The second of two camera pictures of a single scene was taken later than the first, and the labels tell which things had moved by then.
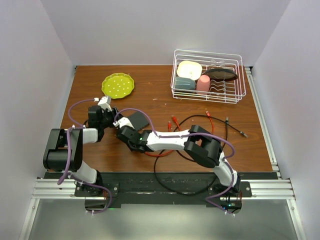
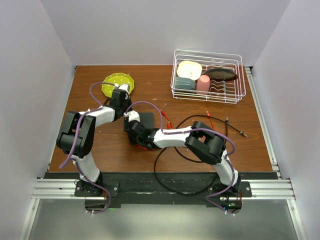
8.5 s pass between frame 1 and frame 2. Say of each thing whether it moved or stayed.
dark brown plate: stayed
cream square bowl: stayed
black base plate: stayed
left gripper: moved
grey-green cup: stayed
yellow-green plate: stayed
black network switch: moved
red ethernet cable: moved
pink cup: stayed
